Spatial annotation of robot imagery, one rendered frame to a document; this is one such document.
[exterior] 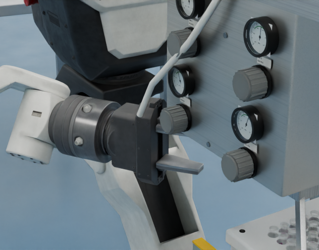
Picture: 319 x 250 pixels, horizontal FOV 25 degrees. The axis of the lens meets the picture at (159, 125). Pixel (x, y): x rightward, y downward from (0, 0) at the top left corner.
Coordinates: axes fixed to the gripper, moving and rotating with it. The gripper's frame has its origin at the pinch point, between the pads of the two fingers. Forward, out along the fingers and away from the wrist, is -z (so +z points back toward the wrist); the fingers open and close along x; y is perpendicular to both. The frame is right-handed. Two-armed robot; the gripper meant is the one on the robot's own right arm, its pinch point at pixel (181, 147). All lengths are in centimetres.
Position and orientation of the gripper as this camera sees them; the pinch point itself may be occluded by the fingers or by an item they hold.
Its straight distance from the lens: 97.4
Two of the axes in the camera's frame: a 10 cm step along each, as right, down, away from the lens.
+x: 0.0, 9.2, 4.0
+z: -9.0, -1.7, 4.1
